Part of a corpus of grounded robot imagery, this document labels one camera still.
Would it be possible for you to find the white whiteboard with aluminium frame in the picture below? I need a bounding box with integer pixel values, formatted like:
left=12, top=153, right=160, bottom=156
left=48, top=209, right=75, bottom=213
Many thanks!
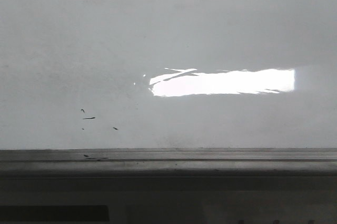
left=1, top=0, right=336, bottom=191

